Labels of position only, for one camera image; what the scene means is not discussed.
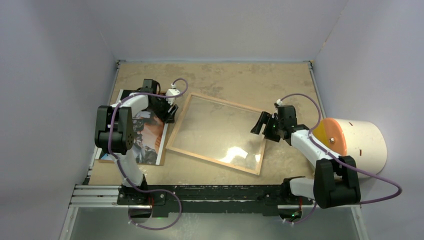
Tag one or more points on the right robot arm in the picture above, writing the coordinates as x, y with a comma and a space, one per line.
335, 182

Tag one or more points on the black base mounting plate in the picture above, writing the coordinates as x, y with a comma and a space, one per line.
267, 200

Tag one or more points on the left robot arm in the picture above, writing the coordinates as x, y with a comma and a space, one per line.
129, 171

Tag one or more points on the wooden picture frame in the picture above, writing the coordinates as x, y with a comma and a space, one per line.
179, 145

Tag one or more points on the glossy photo print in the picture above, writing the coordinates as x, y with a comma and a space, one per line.
128, 128

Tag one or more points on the white cylinder with orange face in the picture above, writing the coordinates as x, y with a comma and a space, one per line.
362, 140

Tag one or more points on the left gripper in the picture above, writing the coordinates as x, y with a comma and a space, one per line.
166, 117

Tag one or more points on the aluminium rail frame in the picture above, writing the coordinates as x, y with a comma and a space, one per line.
94, 214

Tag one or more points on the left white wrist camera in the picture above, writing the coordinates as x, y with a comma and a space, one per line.
171, 95

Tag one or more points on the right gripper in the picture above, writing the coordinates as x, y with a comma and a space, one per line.
266, 118

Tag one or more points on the clear acrylic sheet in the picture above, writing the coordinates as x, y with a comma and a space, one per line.
215, 132

